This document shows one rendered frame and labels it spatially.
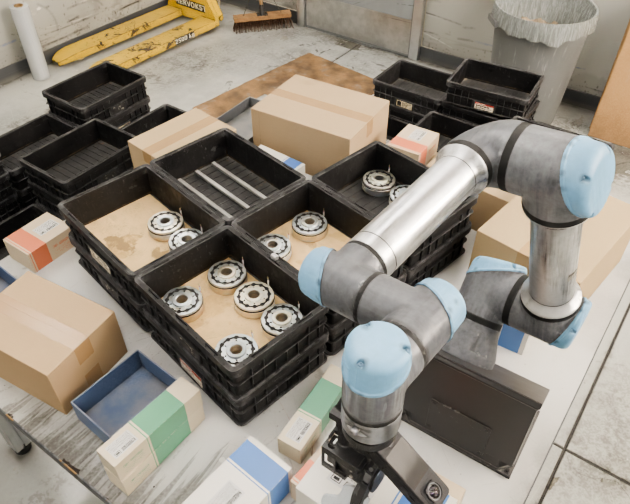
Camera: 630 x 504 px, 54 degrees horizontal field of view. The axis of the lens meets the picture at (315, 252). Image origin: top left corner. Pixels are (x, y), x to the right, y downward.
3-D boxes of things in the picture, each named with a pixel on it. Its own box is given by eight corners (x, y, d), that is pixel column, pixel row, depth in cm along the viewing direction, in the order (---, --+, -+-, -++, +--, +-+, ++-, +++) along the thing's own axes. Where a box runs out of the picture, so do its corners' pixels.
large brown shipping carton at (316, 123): (385, 147, 234) (389, 100, 220) (347, 188, 215) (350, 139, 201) (296, 119, 249) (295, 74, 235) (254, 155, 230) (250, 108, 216)
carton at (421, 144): (406, 141, 223) (408, 123, 218) (436, 151, 218) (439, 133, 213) (385, 162, 213) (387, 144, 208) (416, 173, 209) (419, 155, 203)
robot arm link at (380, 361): (431, 336, 68) (386, 386, 63) (420, 393, 75) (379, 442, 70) (373, 302, 71) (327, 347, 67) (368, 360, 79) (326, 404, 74)
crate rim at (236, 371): (332, 308, 146) (332, 302, 144) (233, 381, 130) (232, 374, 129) (228, 229, 167) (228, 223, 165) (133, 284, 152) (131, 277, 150)
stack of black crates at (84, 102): (124, 136, 342) (106, 60, 312) (163, 154, 330) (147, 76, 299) (66, 170, 318) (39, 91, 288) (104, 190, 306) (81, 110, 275)
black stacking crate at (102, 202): (231, 255, 173) (227, 224, 166) (140, 309, 158) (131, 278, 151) (153, 194, 194) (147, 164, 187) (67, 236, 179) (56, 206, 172)
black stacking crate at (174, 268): (330, 334, 152) (331, 303, 145) (237, 406, 137) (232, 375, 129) (232, 256, 173) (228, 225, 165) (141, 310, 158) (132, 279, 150)
